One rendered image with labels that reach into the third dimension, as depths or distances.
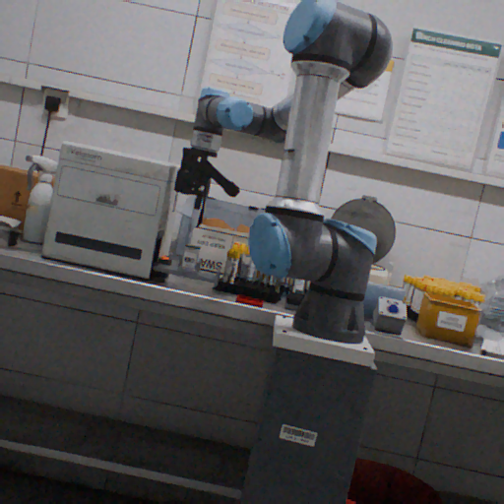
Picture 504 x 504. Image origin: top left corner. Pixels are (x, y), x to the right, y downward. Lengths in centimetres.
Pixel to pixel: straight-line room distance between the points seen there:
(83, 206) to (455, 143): 125
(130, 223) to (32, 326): 89
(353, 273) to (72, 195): 77
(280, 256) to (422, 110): 123
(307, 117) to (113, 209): 64
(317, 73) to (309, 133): 11
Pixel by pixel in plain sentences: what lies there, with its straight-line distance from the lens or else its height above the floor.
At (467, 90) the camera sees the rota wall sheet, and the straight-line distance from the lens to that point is 250.
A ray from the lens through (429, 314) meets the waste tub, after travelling 191.
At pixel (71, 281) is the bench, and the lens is 184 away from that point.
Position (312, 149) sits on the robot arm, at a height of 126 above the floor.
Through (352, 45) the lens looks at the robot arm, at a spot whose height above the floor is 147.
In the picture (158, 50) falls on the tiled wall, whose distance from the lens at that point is 250.
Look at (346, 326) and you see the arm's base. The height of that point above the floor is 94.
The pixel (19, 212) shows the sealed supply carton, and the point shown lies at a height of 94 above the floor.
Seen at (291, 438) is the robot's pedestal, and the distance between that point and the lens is 147.
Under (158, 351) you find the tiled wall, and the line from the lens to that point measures 254.
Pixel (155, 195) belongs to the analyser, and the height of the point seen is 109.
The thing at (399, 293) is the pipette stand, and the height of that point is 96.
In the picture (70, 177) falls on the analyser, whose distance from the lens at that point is 187.
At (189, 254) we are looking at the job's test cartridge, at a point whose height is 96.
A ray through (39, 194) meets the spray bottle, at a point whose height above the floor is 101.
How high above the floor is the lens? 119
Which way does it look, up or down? 6 degrees down
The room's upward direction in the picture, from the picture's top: 12 degrees clockwise
